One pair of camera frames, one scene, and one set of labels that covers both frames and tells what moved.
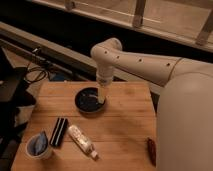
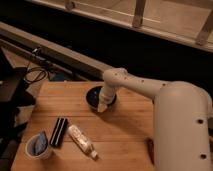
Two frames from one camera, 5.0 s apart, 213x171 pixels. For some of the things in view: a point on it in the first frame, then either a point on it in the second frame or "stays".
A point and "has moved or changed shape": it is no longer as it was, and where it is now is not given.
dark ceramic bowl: (87, 100) has moved or changed shape
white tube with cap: (83, 141) stays
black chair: (14, 95) stays
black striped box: (59, 132) stays
